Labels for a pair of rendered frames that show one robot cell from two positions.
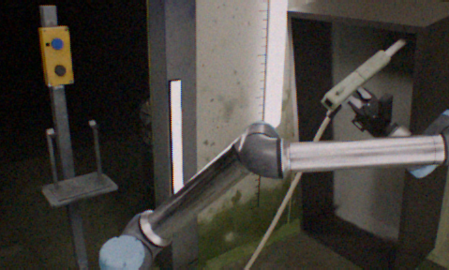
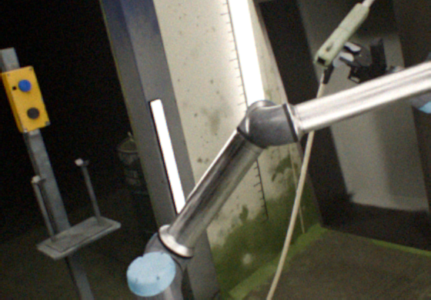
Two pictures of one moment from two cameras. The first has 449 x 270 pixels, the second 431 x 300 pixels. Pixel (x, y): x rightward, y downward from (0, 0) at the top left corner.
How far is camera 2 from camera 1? 0.25 m
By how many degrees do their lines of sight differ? 6
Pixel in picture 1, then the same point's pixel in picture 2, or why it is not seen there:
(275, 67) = (250, 68)
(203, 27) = (170, 41)
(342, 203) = (356, 190)
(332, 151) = (339, 100)
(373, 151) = (379, 88)
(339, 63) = (315, 43)
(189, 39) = (159, 56)
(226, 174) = (238, 158)
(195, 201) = (213, 195)
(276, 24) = (242, 24)
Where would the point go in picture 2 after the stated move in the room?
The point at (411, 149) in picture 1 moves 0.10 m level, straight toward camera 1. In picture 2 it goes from (416, 77) to (418, 85)
